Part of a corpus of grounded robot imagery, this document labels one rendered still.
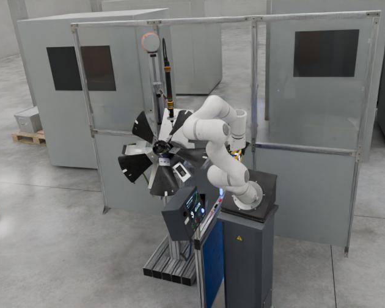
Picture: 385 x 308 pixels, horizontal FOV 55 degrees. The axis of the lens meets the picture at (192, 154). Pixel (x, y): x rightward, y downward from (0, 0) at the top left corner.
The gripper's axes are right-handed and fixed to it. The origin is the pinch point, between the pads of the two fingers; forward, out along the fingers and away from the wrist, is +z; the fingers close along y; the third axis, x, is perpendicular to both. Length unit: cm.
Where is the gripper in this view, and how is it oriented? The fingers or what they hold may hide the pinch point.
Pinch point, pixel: (236, 154)
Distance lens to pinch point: 233.2
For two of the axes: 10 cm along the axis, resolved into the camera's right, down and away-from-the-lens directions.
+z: 0.2, 7.6, 6.5
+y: -9.4, 2.3, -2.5
